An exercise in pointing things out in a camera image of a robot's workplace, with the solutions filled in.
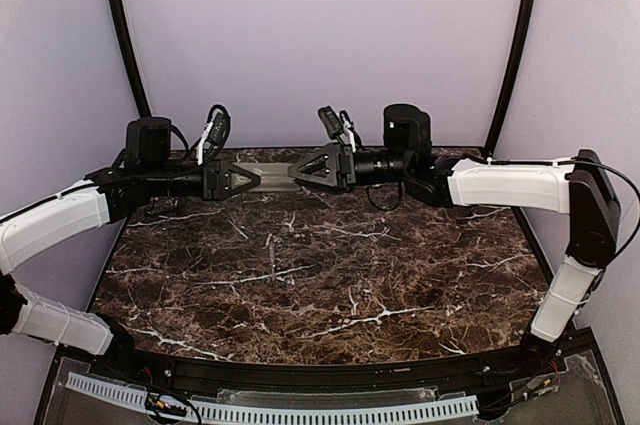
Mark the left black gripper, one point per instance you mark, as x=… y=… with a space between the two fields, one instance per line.
x=211 y=180

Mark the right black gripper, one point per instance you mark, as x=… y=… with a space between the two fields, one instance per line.
x=345 y=167

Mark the white AC remote control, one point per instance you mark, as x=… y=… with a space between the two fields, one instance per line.
x=273 y=177

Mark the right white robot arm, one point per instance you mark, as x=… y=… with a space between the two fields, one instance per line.
x=578 y=186

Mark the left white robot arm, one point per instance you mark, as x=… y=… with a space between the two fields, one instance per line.
x=142 y=171

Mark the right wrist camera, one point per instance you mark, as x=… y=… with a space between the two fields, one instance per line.
x=340 y=127

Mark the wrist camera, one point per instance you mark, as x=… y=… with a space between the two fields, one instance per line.
x=214 y=135
x=340 y=127

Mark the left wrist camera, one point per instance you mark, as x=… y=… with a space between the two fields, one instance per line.
x=214 y=135

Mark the left black frame post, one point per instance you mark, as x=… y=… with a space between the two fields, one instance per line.
x=129 y=57

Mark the black frame post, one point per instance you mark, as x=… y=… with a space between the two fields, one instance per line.
x=129 y=57
x=518 y=42

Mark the white slotted cable duct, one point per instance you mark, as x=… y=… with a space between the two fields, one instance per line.
x=256 y=408

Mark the black front table rail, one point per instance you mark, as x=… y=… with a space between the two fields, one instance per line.
x=488 y=374

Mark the right black frame post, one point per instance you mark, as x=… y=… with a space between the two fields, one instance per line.
x=518 y=42

